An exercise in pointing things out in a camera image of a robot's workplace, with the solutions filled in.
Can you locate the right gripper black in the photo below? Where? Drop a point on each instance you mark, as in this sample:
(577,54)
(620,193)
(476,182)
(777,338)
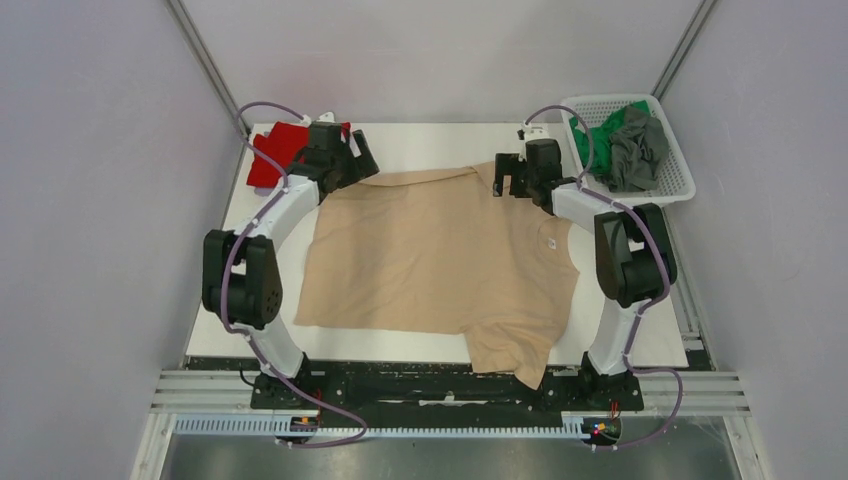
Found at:
(509,164)

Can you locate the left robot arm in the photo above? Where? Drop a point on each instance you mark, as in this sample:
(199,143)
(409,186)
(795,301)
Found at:
(241,282)

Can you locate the beige t-shirt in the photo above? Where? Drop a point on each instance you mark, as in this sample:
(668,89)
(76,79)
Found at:
(436,251)

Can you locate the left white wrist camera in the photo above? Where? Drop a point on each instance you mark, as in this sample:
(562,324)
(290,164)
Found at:
(327,117)

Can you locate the red folded t-shirt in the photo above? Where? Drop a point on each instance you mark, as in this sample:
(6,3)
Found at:
(273,152)

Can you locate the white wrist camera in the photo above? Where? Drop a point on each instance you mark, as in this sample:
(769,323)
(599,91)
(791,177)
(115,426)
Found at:
(528,133)
(327,117)

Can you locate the white plastic basket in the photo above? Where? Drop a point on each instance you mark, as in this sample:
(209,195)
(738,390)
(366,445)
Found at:
(675,182)

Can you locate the green t-shirt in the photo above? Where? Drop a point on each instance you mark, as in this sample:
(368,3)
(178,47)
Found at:
(613,122)

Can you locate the grey t-shirt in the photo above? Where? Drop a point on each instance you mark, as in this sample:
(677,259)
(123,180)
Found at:
(638,150)

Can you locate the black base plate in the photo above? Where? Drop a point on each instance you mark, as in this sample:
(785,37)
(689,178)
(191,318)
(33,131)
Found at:
(397,394)

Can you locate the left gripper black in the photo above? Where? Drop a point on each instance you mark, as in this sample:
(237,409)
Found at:
(361,167)

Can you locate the white slotted cable duct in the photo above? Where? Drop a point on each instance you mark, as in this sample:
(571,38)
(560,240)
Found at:
(285,426)

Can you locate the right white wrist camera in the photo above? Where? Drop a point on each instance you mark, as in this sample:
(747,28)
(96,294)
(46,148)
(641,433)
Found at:
(528,133)

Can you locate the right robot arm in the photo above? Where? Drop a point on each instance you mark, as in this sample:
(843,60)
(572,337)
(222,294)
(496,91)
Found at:
(634,263)

